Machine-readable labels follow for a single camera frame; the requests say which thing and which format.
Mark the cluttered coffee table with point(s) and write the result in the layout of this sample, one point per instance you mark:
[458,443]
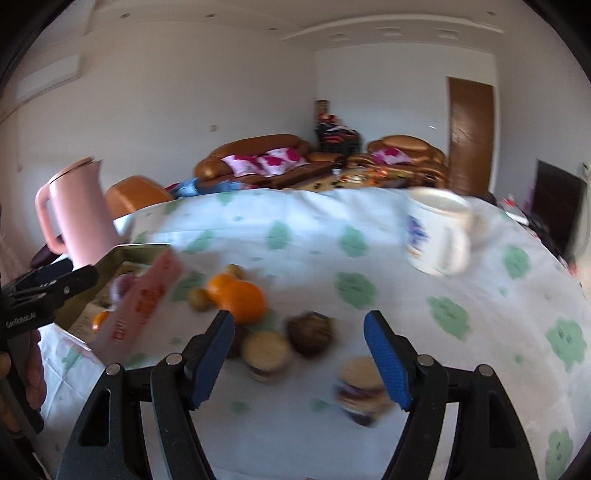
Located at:
[351,177]

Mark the brown wooden door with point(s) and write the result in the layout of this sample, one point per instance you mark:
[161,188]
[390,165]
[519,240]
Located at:
[471,138]

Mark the pink electric kettle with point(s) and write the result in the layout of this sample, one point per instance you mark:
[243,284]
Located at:
[81,212]

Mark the blue cloth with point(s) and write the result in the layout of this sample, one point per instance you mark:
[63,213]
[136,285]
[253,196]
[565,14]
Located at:
[207,187]

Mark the white green-patterned tablecloth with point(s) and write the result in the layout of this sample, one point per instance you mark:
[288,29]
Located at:
[323,240]

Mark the white air conditioner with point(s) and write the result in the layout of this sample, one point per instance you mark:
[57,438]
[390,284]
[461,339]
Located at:
[46,78]

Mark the pink tin box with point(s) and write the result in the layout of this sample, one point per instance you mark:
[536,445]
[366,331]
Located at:
[138,300]

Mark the pink floral pillow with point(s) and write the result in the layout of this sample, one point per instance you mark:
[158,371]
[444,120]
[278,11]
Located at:
[281,160]
[240,165]
[390,156]

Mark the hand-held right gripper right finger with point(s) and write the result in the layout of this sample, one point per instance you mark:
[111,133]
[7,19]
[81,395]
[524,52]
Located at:
[387,364]

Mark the stack of dark chairs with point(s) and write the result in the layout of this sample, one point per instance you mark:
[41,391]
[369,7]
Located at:
[337,136]

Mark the small orange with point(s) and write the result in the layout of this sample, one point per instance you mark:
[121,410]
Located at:
[99,321]

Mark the brown leather sofa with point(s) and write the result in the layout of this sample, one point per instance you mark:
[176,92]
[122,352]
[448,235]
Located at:
[277,159]

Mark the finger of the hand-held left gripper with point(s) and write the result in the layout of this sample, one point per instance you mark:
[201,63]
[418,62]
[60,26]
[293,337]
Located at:
[44,273]
[76,284]

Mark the small brown-green fruit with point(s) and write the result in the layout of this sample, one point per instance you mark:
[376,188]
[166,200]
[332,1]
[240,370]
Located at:
[235,271]
[201,299]

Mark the tall brown cylinder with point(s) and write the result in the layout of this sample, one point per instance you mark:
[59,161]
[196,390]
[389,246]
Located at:
[322,107]

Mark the brown leather armchair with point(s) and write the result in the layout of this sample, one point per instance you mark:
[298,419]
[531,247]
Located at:
[415,152]

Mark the dark television screen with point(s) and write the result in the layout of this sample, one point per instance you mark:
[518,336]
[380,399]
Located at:
[558,207]

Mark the pale pink round fruit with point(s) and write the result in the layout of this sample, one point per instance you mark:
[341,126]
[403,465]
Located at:
[121,285]

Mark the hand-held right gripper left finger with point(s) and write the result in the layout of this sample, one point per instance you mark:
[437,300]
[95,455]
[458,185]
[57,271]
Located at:
[214,357]

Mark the person's left hand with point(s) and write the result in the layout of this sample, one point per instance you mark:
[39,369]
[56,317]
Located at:
[36,369]

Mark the large orange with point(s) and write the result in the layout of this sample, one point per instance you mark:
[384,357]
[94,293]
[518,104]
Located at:
[238,297]

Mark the white printed mug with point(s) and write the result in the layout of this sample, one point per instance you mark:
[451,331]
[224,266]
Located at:
[434,230]

